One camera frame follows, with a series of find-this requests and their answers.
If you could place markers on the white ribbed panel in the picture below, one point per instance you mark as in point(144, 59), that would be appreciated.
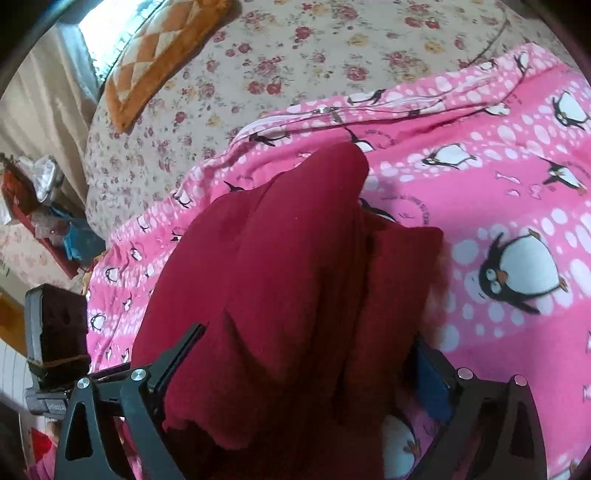
point(14, 369)

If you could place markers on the pink penguin print blanket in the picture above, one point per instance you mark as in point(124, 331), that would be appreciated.
point(485, 184)

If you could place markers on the silvery plastic bag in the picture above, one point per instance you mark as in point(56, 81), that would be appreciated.
point(46, 177)

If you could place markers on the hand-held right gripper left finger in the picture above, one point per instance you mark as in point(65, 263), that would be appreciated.
point(180, 350)

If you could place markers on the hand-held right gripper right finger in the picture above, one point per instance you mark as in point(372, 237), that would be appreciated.
point(436, 387)

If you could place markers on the window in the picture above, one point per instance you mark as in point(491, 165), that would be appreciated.
point(111, 32)

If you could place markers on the dark red fleece garment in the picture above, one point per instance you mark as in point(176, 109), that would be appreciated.
point(286, 277)

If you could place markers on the floral beige bedspread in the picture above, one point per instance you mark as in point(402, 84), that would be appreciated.
point(286, 55)

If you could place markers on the orange checked cushion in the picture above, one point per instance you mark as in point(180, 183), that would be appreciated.
point(152, 60)

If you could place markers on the beige curtain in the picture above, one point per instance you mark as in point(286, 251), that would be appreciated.
point(46, 101)

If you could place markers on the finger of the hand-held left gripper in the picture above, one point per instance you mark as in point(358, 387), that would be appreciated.
point(111, 373)

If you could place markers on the red tray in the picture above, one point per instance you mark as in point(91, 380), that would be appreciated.
point(32, 217)

